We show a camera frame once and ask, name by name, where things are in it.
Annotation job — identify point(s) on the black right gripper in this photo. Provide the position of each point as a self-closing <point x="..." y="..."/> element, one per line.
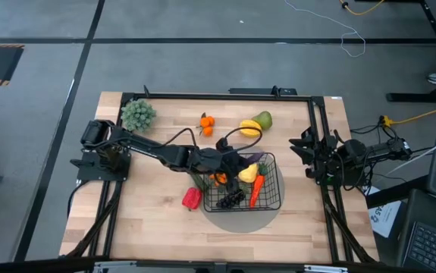
<point x="325" y="151"/>

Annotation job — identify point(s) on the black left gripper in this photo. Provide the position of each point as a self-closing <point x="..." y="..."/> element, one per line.
<point x="214" y="161"/>

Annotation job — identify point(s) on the plain yellow gourd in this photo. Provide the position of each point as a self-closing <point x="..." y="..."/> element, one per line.
<point x="248" y="174"/>

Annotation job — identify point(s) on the tangerine cluster with leaves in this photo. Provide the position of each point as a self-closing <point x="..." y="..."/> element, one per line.
<point x="221" y="177"/>
<point x="205" y="122"/>

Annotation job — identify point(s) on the orange carrot with green leaves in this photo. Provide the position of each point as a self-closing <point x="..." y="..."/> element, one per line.
<point x="256" y="189"/>

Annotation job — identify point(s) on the dark purple grape bunch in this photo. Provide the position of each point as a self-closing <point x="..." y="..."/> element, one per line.
<point x="229" y="199"/>

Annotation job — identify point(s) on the yellow striped squash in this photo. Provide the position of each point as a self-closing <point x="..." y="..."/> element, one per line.
<point x="248" y="125"/>

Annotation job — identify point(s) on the green pear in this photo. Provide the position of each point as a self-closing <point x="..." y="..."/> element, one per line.
<point x="264" y="120"/>

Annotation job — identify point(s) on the red bell pepper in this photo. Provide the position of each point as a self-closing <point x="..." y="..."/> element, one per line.
<point x="192" y="198"/>

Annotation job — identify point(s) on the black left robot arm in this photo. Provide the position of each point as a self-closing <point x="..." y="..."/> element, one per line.
<point x="142" y="146"/>

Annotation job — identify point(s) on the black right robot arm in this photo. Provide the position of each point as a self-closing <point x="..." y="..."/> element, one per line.
<point x="358" y="153"/>

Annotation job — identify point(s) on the round grey mat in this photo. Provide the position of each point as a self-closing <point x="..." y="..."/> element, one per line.
<point x="240" y="221"/>

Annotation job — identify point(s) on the green artichoke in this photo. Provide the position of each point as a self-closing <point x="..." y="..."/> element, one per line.
<point x="138" y="115"/>

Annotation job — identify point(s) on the black laptop keyboard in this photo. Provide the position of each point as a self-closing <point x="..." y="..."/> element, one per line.
<point x="433" y="248"/>

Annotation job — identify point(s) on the black bar with silver brackets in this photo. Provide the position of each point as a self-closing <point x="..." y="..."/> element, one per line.
<point x="32" y="265"/>

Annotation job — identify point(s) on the black aluminium table frame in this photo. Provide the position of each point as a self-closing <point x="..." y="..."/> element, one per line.
<point x="221" y="97"/>

